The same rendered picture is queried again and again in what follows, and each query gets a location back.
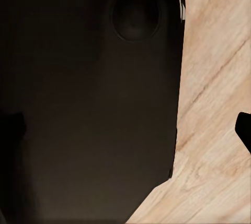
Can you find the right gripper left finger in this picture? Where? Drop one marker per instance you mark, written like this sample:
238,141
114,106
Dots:
12,130

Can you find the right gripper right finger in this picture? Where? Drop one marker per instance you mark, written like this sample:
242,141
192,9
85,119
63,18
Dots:
243,128

